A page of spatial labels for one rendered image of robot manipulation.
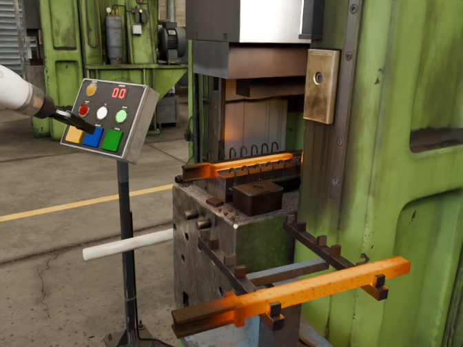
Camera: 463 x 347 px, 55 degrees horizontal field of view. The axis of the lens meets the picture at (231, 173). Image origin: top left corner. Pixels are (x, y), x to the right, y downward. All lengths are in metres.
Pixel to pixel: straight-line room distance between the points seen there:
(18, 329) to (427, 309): 1.83
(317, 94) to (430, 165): 0.33
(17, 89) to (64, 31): 4.68
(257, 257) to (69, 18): 5.09
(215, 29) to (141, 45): 4.94
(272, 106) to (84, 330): 1.42
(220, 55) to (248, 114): 0.40
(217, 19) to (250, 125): 0.48
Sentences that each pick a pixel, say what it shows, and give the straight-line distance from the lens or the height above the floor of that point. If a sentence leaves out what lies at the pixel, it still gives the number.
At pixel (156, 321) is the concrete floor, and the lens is 2.36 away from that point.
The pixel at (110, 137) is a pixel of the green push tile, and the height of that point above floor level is 1.02.
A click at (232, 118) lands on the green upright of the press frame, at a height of 1.10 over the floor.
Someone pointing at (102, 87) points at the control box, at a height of 1.18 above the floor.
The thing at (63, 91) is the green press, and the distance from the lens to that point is 6.04.
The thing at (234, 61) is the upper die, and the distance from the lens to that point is 1.21.
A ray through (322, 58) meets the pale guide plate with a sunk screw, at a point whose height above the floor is 1.34.
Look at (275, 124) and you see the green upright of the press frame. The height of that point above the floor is 1.06.
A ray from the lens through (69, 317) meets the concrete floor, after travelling 2.48.
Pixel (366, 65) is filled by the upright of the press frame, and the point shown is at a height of 1.33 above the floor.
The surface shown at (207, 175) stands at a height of 0.98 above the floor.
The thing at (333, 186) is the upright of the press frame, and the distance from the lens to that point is 1.13.
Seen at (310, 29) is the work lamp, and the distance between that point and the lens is 1.11.
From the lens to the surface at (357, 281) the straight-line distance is 0.81.
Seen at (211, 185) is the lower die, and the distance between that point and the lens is 1.34.
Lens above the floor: 1.39
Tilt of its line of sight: 18 degrees down
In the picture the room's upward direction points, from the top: 2 degrees clockwise
